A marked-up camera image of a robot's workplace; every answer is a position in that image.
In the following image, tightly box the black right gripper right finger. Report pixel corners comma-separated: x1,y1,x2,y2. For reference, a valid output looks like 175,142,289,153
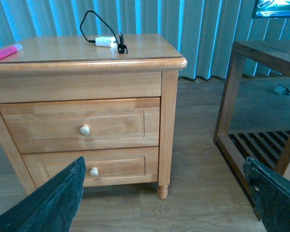
243,157,290,232

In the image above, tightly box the open floor socket box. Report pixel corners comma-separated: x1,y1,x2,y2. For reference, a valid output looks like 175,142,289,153
274,84,290,95

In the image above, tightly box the wooden drawer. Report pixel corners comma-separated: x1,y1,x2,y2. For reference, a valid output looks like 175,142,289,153
0,98,160,154
22,147,159,187

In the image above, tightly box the dark wooden side table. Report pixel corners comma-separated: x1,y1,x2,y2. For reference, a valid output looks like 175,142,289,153
213,38,290,186

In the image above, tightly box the light wooden nightstand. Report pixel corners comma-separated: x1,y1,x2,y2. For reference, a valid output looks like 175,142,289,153
0,34,187,200

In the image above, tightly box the black charger cable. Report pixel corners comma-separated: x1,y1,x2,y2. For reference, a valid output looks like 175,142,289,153
80,10,129,55

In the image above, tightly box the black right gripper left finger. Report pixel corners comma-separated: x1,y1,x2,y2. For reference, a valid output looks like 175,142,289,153
0,157,86,232

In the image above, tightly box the pink marker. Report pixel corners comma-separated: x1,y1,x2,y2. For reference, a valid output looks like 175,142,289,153
0,43,23,60

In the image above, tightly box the white charger adapter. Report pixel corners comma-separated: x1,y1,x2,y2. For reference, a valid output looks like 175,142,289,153
95,36,117,47

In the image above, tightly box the light blue curtain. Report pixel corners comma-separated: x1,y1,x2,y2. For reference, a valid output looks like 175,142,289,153
0,0,290,79

